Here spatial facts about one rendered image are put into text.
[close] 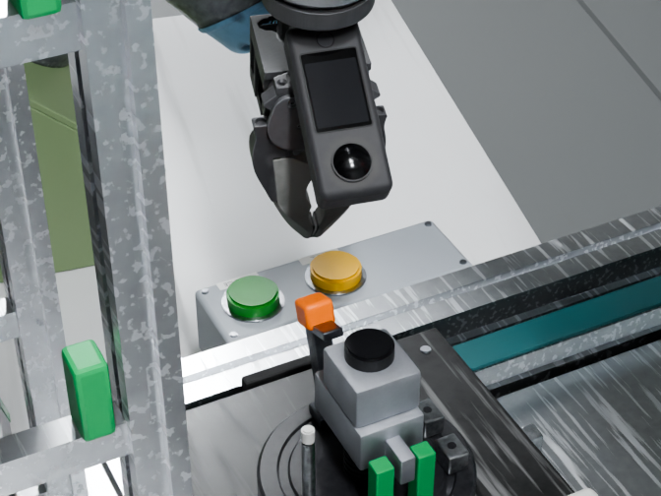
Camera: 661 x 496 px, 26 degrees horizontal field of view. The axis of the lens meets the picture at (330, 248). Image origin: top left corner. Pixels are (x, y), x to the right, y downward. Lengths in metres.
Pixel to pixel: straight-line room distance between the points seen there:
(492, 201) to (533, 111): 1.77
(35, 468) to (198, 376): 0.55
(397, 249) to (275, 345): 0.15
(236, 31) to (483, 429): 0.44
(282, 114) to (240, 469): 0.23
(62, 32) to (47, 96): 0.82
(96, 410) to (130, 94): 0.12
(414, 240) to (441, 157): 0.29
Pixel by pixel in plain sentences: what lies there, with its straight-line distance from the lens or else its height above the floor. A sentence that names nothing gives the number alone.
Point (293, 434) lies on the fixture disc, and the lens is 0.94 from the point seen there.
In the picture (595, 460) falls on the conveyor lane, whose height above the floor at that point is 0.92.
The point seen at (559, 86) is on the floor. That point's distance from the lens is 3.24.
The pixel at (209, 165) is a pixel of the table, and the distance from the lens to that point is 1.42.
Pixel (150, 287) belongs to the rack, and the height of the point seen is 1.37.
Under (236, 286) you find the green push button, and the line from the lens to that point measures 1.09.
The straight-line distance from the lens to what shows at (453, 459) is 0.91.
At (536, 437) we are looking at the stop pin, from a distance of 0.98.
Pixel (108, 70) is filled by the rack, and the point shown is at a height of 1.45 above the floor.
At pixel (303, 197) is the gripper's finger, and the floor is 1.09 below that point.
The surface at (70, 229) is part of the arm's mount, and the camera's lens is 1.27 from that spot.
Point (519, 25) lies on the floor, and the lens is 3.47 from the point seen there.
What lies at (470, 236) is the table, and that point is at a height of 0.86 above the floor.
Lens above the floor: 1.66
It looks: 38 degrees down
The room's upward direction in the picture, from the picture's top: straight up
